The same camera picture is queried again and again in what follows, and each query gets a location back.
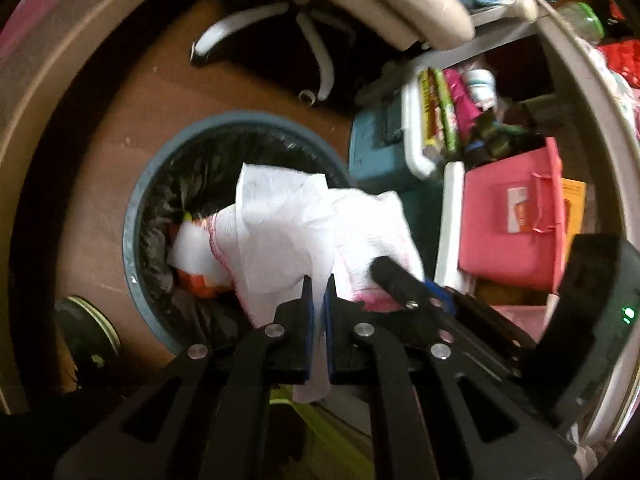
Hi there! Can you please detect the white pink-edged gauze cloth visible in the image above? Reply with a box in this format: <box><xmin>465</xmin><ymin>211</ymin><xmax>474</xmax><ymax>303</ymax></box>
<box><xmin>167</xmin><ymin>188</ymin><xmax>426</xmax><ymax>313</ymax></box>

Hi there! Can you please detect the white tissue sheet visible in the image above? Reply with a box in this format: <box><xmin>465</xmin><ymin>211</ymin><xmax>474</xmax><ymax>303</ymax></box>
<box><xmin>235</xmin><ymin>164</ymin><xmax>334</xmax><ymax>403</ymax></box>

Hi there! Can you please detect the blue round trash bin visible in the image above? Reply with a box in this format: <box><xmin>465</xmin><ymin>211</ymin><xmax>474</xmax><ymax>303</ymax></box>
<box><xmin>122</xmin><ymin>110</ymin><xmax>354</xmax><ymax>353</ymax></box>

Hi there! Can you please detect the pink storage box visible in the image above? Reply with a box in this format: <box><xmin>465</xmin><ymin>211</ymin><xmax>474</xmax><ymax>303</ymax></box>
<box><xmin>459</xmin><ymin>138</ymin><xmax>566</xmax><ymax>292</ymax></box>

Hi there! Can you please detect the orange red snack bag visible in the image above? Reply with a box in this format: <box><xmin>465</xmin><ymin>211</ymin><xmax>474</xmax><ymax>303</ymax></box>
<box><xmin>167</xmin><ymin>214</ymin><xmax>233</xmax><ymax>299</ymax></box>

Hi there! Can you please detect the teal storage box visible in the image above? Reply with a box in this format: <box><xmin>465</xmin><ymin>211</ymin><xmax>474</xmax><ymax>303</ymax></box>
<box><xmin>348</xmin><ymin>84</ymin><xmax>444</xmax><ymax>194</ymax></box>

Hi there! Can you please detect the white leather office chair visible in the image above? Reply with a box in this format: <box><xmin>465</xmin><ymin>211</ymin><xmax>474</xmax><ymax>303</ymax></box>
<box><xmin>188</xmin><ymin>0</ymin><xmax>561</xmax><ymax>108</ymax></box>

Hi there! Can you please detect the pink striped bed mattress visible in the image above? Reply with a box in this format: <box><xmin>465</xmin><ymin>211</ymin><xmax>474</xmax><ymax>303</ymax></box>
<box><xmin>1</xmin><ymin>0</ymin><xmax>87</xmax><ymax>89</ymax></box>

